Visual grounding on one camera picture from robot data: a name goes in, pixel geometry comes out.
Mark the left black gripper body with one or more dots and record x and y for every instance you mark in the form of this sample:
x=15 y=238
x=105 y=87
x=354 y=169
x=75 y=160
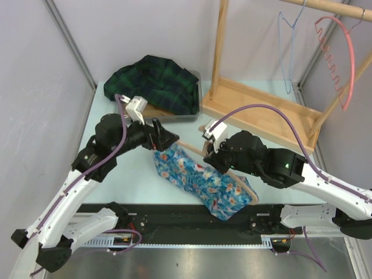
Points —
x=139 y=135

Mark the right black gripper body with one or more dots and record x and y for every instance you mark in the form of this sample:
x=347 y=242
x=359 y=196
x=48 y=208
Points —
x=224 y=160

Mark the beige wooden hanger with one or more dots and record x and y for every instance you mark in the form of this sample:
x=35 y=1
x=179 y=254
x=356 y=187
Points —
x=239 y=182

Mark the blue floral skirt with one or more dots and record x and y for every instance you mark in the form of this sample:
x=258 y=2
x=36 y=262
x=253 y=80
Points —
x=218 y=192

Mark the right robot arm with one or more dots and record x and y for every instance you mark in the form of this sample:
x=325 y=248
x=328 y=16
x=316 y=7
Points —
x=346 y=207

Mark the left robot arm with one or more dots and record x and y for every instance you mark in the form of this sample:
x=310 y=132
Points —
x=51 y=240

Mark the tan folded garment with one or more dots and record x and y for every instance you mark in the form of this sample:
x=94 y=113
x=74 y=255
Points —
x=153 y=111

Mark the clear plastic tray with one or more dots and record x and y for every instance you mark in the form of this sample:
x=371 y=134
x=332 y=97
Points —
x=173 y=95

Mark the green plaid garment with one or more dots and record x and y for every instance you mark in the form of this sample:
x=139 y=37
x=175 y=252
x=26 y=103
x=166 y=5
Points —
x=161 y=81

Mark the wooden clothes rack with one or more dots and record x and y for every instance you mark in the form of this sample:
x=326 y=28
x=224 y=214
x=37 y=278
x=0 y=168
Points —
x=276 y=119

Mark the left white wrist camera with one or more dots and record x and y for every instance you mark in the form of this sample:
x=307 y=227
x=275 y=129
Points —
x=134 y=107

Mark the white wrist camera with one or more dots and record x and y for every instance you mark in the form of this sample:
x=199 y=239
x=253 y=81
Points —
x=134 y=107
x=215 y=134

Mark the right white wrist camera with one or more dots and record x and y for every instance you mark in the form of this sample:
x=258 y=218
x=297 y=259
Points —
x=215 y=134

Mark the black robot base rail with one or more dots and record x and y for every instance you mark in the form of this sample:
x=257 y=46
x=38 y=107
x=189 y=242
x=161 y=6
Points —
x=192 y=226

